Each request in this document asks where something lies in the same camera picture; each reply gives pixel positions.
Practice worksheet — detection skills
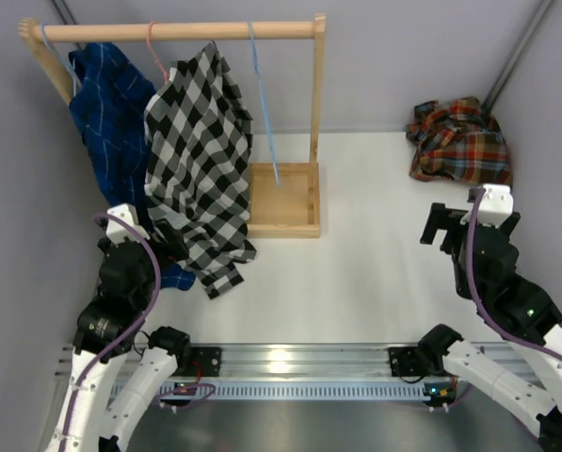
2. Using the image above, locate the red orange plaid shirt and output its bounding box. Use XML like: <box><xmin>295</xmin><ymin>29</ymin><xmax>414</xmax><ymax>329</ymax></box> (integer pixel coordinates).
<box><xmin>406</xmin><ymin>97</ymin><xmax>513</xmax><ymax>186</ymax></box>

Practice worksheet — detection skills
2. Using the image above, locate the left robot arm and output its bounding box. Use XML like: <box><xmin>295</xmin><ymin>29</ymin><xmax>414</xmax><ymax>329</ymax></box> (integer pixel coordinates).
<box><xmin>46</xmin><ymin>222</ymin><xmax>192</xmax><ymax>451</ymax></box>

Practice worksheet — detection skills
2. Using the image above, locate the black white checkered shirt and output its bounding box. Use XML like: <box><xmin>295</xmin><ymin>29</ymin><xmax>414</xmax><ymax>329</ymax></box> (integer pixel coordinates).
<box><xmin>144</xmin><ymin>41</ymin><xmax>257</xmax><ymax>299</ymax></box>

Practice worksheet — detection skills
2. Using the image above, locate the blue plaid shirt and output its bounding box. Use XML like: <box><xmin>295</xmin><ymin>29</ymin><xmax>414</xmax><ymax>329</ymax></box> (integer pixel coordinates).
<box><xmin>67</xmin><ymin>41</ymin><xmax>197</xmax><ymax>292</ymax></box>

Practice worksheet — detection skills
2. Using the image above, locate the pink hanger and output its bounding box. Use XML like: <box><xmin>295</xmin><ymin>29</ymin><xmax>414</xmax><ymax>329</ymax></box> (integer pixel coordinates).
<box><xmin>146</xmin><ymin>21</ymin><xmax>169</xmax><ymax>82</ymax></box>

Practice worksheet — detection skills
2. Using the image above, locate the light blue left hanger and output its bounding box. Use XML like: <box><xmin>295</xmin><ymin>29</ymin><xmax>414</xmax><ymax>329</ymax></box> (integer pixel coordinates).
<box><xmin>40</xmin><ymin>23</ymin><xmax>80</xmax><ymax>97</ymax></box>

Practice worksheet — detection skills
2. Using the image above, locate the light blue empty hanger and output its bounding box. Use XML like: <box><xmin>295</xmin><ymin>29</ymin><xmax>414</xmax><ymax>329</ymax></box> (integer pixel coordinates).
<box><xmin>247</xmin><ymin>22</ymin><xmax>281</xmax><ymax>187</ymax></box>

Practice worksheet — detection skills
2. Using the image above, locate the wooden clothes rack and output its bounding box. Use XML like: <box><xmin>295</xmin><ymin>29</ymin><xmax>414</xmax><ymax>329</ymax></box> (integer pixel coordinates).
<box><xmin>18</xmin><ymin>14</ymin><xmax>327</xmax><ymax>238</ymax></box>

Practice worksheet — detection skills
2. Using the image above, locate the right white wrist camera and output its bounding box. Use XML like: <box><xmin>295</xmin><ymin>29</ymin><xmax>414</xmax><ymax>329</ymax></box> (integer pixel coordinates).
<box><xmin>468</xmin><ymin>184</ymin><xmax>514</xmax><ymax>228</ymax></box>

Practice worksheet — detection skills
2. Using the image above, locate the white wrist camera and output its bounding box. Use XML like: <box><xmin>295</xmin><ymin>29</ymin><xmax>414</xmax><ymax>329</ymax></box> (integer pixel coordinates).
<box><xmin>468</xmin><ymin>184</ymin><xmax>514</xmax><ymax>228</ymax></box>
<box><xmin>105</xmin><ymin>203</ymin><xmax>150</xmax><ymax>245</ymax></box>

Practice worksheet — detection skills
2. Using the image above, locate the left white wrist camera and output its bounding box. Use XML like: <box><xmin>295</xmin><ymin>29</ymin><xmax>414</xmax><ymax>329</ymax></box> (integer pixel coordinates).
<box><xmin>105</xmin><ymin>203</ymin><xmax>150</xmax><ymax>245</ymax></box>

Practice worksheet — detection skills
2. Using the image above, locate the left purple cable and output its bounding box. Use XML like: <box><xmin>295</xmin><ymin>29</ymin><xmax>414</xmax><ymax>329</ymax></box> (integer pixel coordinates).
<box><xmin>54</xmin><ymin>211</ymin><xmax>217</xmax><ymax>452</ymax></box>

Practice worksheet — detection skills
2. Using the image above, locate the perforated cable duct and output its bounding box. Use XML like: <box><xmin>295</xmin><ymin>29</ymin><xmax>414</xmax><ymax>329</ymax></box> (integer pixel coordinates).
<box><xmin>110</xmin><ymin>380</ymin><xmax>432</xmax><ymax>402</ymax></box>

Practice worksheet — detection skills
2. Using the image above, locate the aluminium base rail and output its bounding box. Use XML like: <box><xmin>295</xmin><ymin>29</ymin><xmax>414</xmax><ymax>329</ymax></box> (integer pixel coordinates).
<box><xmin>54</xmin><ymin>342</ymin><xmax>562</xmax><ymax>379</ymax></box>

